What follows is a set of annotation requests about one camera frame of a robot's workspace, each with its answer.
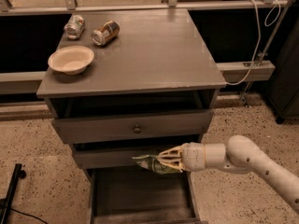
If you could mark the grey top drawer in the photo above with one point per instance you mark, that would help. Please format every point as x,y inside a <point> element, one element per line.
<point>138,126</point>

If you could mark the metal railing frame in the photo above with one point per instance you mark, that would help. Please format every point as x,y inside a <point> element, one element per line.
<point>124,3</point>

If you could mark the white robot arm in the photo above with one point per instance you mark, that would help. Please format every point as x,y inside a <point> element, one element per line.
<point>240,155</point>

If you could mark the dark cabinet at right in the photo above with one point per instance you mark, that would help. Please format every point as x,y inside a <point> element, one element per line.
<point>281,90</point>

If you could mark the white paper bowl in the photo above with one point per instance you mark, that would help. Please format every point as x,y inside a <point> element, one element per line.
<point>71,60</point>

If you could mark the grey open bottom drawer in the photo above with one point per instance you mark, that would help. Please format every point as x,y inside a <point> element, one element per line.
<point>133,195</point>

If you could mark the black stand base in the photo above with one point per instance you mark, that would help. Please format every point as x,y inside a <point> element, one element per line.
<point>5,203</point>

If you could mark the grey middle drawer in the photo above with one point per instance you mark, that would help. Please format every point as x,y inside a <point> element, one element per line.
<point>88,157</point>

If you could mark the gold soda can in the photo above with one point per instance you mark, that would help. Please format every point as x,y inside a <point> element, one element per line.
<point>104,34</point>

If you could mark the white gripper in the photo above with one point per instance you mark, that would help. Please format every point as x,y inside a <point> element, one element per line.
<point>193,156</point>

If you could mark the green jalapeno chip bag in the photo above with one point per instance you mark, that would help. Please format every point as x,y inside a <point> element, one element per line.
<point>150,162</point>

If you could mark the grey wooden drawer cabinet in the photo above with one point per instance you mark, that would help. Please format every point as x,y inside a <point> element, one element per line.
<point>157,63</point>

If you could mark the silver soda can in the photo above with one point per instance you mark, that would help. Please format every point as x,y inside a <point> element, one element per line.
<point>74,28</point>

